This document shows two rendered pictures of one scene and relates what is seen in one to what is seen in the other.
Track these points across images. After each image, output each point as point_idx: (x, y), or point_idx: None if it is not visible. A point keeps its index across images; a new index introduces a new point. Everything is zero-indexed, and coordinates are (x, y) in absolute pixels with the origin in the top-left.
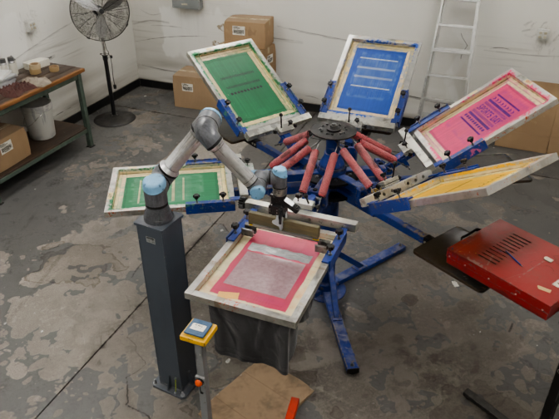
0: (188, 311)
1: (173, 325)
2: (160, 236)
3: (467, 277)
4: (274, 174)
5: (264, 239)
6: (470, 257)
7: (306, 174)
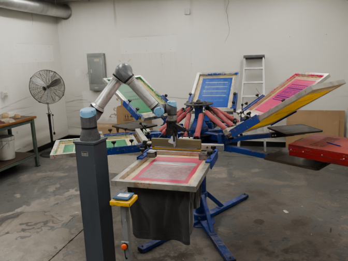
0: (110, 217)
1: (100, 225)
2: (91, 148)
3: (305, 164)
4: (169, 104)
5: (162, 159)
6: (305, 145)
7: (185, 127)
